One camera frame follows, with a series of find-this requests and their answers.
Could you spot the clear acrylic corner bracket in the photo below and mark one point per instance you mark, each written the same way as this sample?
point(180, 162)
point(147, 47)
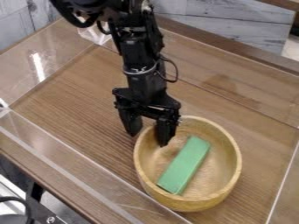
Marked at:
point(92, 34)

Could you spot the green rectangular block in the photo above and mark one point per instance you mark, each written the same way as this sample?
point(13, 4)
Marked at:
point(178, 174)

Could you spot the black metal table bracket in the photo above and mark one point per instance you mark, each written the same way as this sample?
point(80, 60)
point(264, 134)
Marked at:
point(41, 214)

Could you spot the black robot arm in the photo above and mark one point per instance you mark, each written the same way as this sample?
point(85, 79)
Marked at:
point(127, 20)

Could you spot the clear acrylic tray wall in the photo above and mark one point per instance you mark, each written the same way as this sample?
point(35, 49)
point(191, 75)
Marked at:
point(81, 183)

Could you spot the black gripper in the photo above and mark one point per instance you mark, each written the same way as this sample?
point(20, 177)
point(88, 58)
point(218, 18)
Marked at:
point(144, 98)

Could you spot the brown wooden bowl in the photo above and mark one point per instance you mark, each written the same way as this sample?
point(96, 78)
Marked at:
point(216, 176)

